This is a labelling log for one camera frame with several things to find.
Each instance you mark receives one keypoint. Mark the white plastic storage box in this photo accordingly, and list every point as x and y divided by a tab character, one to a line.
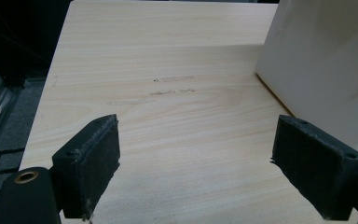
310	53

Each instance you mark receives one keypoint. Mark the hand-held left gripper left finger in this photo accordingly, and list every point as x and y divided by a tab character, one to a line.
87	161

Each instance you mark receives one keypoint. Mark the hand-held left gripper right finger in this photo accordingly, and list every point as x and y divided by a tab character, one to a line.
317	161

